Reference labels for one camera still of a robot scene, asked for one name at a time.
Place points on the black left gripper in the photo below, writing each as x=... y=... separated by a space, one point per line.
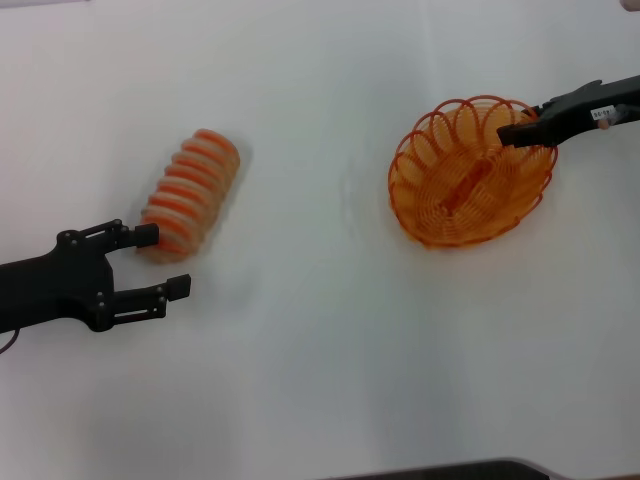
x=60 y=285

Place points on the orange woven plastic basket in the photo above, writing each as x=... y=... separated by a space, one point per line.
x=450 y=170

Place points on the orange striped bread loaf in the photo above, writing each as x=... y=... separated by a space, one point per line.
x=192 y=182

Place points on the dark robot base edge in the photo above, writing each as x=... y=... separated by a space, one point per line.
x=450 y=472

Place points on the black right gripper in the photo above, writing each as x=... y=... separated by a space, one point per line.
x=590 y=107

